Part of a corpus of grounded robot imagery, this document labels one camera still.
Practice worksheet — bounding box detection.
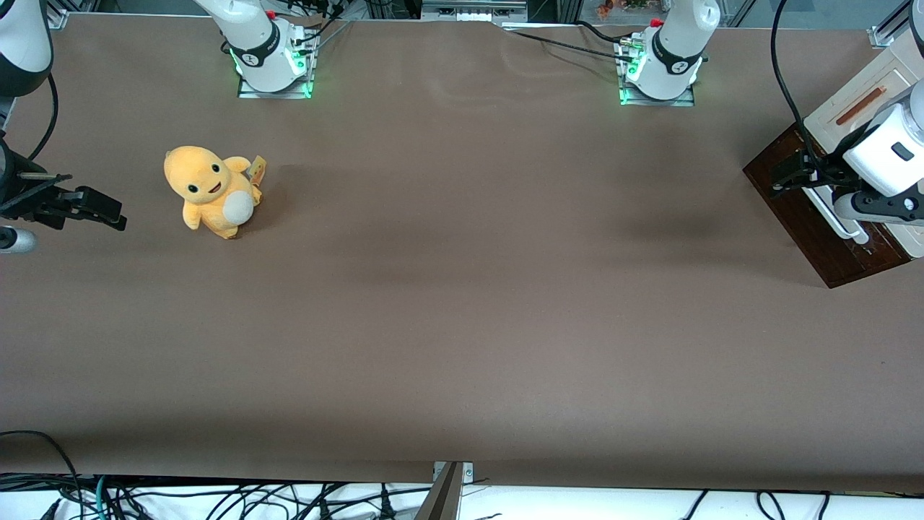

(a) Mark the black cable tangle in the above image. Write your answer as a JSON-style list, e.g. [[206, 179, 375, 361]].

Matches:
[[0, 473, 434, 520]]

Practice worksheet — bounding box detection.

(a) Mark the long black table cable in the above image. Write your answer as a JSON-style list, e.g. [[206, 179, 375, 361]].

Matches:
[[505, 29, 636, 62]]

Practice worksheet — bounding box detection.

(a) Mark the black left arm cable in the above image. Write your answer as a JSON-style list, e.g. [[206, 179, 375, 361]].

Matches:
[[770, 0, 824, 174]]

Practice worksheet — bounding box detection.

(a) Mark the black looped floor cable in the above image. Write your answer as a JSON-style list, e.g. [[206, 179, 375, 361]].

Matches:
[[0, 430, 82, 520]]

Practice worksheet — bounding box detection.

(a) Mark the wooden drawer with white handle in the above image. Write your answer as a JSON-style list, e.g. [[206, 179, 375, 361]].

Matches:
[[803, 184, 912, 264]]

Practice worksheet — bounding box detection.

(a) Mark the short curved black cable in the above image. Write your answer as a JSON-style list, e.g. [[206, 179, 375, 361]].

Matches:
[[575, 20, 625, 46]]

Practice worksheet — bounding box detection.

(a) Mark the brown table cover sheet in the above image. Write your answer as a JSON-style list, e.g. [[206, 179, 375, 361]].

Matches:
[[0, 11, 924, 493]]

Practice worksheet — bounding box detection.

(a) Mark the yellow plush toy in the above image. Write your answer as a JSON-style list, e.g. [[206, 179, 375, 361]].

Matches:
[[163, 145, 262, 241]]

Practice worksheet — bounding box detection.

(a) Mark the brown bar handle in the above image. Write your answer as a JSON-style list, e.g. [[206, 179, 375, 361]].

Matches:
[[836, 87, 888, 126]]

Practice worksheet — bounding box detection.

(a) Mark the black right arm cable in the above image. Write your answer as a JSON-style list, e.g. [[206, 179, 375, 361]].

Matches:
[[27, 71, 60, 163]]

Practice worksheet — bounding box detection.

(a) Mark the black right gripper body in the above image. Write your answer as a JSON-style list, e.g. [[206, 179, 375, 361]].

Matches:
[[0, 139, 73, 228]]

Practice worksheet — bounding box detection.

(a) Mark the grey metal equipment box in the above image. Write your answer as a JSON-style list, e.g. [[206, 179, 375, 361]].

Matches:
[[421, 0, 529, 22]]

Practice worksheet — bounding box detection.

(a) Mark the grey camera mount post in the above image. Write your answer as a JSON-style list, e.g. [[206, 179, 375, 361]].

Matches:
[[415, 462, 466, 520]]

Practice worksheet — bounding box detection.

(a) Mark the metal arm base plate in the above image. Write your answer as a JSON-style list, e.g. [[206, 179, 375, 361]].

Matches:
[[617, 36, 697, 108], [237, 36, 315, 100]]

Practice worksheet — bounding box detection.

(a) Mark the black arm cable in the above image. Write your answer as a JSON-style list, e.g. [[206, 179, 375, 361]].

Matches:
[[27, 71, 60, 163], [770, 0, 824, 174]]

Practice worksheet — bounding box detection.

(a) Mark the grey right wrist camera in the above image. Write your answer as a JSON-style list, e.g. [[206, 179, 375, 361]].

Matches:
[[0, 227, 37, 254]]

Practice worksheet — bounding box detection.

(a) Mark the white drawer cabinet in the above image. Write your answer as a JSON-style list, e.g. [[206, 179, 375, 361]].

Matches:
[[803, 22, 924, 259]]

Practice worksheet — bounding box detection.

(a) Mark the black cable bundle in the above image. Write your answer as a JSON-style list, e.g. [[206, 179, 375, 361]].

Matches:
[[285, 0, 349, 46]]

